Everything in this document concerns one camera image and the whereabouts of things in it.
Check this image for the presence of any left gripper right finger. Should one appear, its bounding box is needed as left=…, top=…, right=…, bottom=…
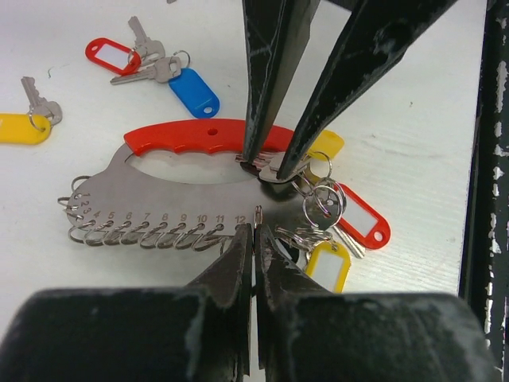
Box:
left=254, top=225, right=497, bottom=381

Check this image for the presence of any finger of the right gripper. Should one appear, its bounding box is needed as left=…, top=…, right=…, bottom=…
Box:
left=278, top=1, right=454, bottom=178
left=243, top=0, right=318, bottom=162

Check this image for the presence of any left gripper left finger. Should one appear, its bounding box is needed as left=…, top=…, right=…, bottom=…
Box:
left=1, top=224, right=253, bottom=381

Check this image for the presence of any key with blue tag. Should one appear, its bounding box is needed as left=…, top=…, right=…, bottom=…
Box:
left=110, top=50, right=220, bottom=119

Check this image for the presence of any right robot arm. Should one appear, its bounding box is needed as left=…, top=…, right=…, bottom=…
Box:
left=254, top=1, right=508, bottom=381

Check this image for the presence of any yellow tag on holder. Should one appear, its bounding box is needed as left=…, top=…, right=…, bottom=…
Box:
left=305, top=241, right=352, bottom=294

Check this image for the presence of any red tag on holder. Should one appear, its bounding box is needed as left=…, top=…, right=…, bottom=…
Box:
left=333, top=183, right=391, bottom=250

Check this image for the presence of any key with red tag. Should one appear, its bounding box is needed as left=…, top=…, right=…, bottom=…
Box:
left=85, top=16, right=165, bottom=76

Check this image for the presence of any key with yellow tag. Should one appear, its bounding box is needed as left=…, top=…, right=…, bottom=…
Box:
left=1, top=76, right=63, bottom=145

